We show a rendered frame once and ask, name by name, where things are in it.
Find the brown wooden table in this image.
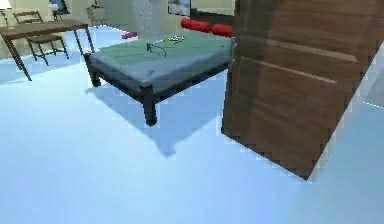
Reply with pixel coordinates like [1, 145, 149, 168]
[0, 18, 96, 82]

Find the yellow patterned flat object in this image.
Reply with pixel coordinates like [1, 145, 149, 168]
[163, 34, 187, 45]

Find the grey door handle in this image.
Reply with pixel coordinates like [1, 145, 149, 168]
[229, 36, 238, 66]

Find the green bed with dark frame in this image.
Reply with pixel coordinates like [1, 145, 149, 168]
[83, 29, 234, 127]

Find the grey wire chair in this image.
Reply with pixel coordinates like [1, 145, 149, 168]
[85, 3, 108, 28]

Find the brown wooden room door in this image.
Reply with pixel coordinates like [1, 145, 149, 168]
[221, 0, 384, 181]

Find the red pillow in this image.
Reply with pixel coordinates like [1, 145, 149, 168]
[180, 17, 213, 34]
[211, 23, 234, 38]

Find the brown wooden chair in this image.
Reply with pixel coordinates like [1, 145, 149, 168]
[12, 9, 70, 67]

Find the grey open laptop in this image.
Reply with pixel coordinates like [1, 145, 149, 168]
[145, 41, 168, 58]

